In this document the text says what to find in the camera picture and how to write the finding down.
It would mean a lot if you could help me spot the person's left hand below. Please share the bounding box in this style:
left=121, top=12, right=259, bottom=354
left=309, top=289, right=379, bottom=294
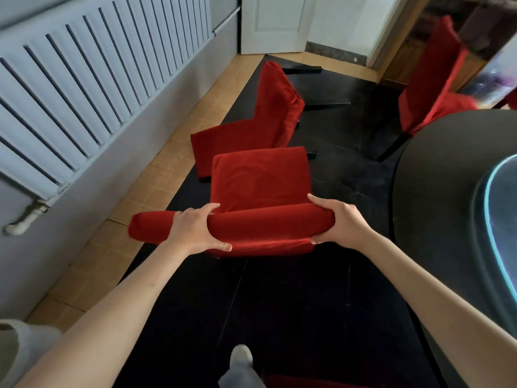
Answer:
left=166, top=203, right=233, bottom=257

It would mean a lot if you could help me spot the person's right hand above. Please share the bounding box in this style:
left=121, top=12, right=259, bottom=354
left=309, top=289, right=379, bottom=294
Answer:
left=308, top=193, right=379, bottom=249

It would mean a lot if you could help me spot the red fabric covered chair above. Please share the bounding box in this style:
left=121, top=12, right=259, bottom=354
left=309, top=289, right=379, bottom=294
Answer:
left=128, top=146, right=336, bottom=258
left=190, top=61, right=306, bottom=183
left=377, top=15, right=480, bottom=163

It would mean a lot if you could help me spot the person's right forearm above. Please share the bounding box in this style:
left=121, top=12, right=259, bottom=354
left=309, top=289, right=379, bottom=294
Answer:
left=365, top=233, right=517, bottom=388

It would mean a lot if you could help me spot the person's left forearm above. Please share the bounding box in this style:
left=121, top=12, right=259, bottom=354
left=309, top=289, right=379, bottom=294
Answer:
left=14, top=240, right=190, bottom=388

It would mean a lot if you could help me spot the black floor mat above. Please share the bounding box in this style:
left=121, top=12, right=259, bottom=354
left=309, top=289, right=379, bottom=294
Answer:
left=113, top=54, right=443, bottom=388

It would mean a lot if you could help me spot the white shoe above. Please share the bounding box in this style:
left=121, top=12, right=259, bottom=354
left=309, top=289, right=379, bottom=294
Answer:
left=229, top=344, right=254, bottom=370

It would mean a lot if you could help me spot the black round table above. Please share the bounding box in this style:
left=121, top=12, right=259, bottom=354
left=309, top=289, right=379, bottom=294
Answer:
left=389, top=109, right=517, bottom=388

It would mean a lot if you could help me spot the grey trouser leg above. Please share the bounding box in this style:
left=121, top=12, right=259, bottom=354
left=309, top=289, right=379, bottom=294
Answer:
left=218, top=361, right=268, bottom=388

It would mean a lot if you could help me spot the round glass turntable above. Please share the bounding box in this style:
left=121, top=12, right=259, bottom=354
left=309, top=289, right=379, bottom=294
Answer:
left=472, top=154, right=517, bottom=330

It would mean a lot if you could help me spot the white radiator pipe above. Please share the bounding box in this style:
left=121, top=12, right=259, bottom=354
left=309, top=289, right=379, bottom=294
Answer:
left=4, top=198, right=54, bottom=237
left=212, top=6, right=242, bottom=35

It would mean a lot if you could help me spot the wooden cabinet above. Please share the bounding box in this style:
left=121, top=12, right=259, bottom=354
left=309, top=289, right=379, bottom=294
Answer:
left=381, top=0, right=517, bottom=94

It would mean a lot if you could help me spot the white door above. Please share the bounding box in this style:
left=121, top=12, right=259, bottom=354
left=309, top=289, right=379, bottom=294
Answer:
left=241, top=0, right=320, bottom=55

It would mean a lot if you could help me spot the white grey garment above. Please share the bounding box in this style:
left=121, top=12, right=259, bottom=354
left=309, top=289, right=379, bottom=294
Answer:
left=0, top=318, right=62, bottom=388

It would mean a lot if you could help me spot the white wall radiator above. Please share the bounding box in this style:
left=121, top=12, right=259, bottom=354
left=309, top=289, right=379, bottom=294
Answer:
left=0, top=0, right=215, bottom=201

